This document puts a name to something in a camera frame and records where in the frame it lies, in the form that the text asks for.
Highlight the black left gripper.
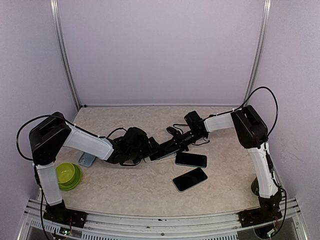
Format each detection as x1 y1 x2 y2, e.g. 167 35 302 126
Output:
127 136 160 164

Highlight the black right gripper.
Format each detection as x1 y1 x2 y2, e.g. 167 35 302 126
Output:
164 129 206 153

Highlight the black phone teal edge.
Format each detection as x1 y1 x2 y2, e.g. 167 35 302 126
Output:
149 148 179 162

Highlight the clear phone case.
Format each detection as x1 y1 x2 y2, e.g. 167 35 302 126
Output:
143 152 177 164

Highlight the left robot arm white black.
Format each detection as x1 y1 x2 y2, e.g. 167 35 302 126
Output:
28 112 159 223

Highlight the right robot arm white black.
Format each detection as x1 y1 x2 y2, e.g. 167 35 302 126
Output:
150 105 279 199

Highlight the black phone middle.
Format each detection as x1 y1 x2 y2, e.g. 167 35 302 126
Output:
175 152 207 168

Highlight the black phone front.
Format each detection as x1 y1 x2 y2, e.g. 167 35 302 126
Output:
172 167 208 192

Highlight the light blue phone case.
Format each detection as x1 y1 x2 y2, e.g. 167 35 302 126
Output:
78 152 97 168

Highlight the green saucer plate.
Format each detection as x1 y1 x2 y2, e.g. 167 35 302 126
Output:
58 163 82 191

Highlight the green bowl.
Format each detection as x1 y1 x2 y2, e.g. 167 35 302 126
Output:
55 162 76 186

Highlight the dark green cup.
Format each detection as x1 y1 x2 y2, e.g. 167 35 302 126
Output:
251 177 260 197

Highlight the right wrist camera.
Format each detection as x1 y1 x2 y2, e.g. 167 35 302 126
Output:
166 126 181 136

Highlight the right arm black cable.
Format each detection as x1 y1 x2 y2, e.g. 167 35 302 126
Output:
214 86 279 141

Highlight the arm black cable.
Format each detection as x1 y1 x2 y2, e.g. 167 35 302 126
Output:
15 114 108 162
214 86 279 141

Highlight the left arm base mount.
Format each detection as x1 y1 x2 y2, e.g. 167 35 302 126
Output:
43 200 87 229

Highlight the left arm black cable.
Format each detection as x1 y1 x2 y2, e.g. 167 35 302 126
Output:
15 114 108 162

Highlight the right aluminium frame post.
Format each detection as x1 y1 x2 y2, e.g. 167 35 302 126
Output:
244 0 272 100

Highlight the aluminium frame post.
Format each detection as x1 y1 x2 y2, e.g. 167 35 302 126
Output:
244 0 272 100
50 0 82 111

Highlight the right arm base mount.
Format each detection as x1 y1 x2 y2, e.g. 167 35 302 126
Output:
238 192 283 228

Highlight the aluminium front rail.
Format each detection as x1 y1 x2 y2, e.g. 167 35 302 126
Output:
23 197 301 240

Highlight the left aluminium frame post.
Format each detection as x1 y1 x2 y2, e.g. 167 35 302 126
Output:
50 0 82 111

